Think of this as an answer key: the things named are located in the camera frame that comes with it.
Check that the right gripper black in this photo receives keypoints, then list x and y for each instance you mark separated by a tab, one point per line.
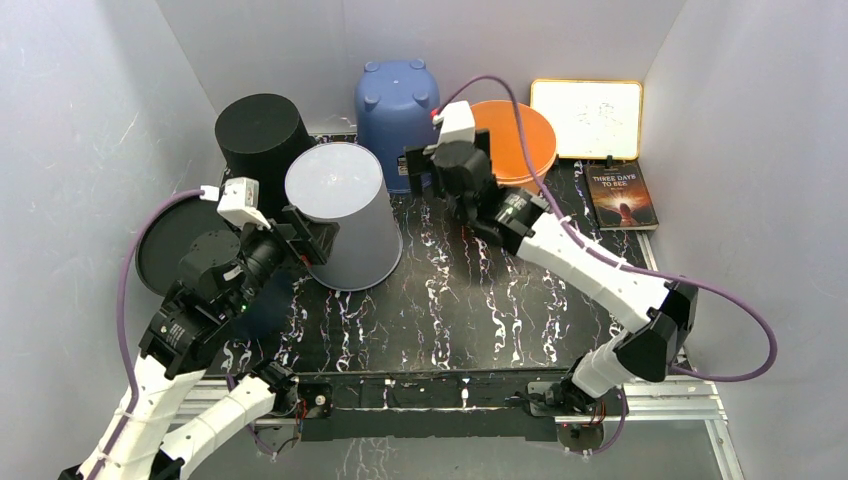
420	165

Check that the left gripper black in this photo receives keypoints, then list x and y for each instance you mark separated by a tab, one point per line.
322	233

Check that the grey plastic bucket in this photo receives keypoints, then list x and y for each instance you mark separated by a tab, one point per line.
343	183

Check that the light blue plastic bucket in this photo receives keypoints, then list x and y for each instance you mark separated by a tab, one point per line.
393	104

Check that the black ribbed plastic bucket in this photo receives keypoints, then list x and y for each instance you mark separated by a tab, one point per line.
260	136

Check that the large dark blue bucket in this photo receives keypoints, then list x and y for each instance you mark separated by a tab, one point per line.
169	239

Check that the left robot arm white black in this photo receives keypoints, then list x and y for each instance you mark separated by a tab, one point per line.
176	350

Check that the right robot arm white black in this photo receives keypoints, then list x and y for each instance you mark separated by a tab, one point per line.
656	315

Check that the Three Days To See book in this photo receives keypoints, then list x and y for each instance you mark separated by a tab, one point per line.
620	197

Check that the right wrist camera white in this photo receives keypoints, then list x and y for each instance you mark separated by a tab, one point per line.
455	122

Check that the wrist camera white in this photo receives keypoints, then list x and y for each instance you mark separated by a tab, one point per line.
455	122
237	202

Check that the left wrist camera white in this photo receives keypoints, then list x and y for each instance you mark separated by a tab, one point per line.
237	202

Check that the small whiteboard yellow frame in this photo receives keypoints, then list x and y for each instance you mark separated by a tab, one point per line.
592	119

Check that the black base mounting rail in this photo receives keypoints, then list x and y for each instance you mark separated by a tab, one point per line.
526	403

